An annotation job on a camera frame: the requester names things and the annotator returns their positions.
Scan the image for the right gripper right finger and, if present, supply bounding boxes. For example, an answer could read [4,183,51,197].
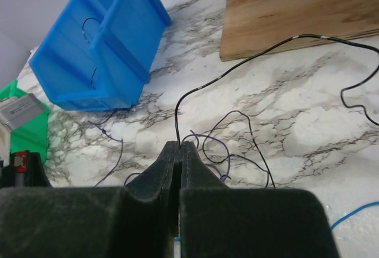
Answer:
[179,142,339,257]

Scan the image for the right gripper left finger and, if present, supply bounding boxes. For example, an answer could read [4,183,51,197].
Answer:
[1,141,180,257]

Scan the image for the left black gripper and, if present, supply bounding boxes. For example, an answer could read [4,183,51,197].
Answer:
[1,151,52,188]

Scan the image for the green plastic bin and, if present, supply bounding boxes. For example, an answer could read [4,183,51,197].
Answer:
[1,80,50,163]

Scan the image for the thin black wire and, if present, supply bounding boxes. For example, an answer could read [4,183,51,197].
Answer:
[81,17,104,92]
[174,34,379,189]

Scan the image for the blue purple wires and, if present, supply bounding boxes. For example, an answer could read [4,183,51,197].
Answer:
[88,111,379,241]

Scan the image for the blue bin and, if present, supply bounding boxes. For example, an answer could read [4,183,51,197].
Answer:
[30,0,171,111]

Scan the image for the brown wooden board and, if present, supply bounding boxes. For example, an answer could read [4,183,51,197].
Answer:
[220,0,378,61]

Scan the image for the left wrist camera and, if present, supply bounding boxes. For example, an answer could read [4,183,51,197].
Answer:
[0,92,50,161]

